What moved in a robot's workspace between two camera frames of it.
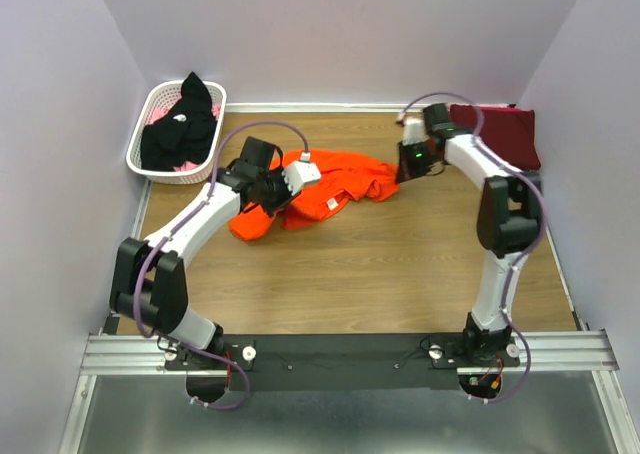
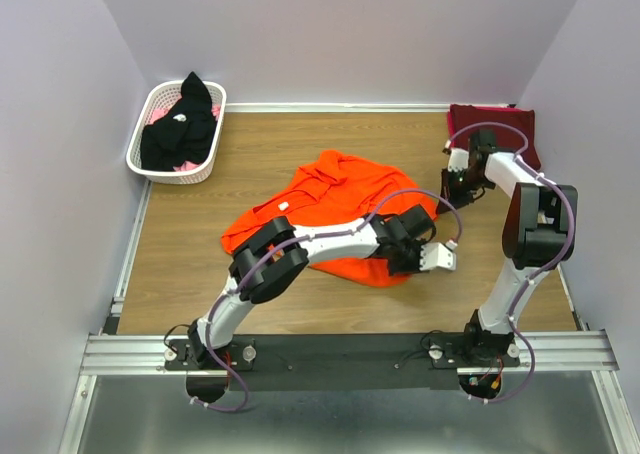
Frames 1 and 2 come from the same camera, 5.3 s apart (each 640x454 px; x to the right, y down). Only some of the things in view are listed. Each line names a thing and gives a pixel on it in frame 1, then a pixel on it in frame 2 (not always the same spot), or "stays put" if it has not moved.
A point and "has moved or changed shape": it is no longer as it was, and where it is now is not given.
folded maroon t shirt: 507,131 stays put
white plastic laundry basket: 159,94 stays put
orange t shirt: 344,176 has moved or changed shape
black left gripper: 278,176 → 414,268
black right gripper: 405,170 → 448,194
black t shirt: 186,135 stays put
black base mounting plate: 349,361 stays put
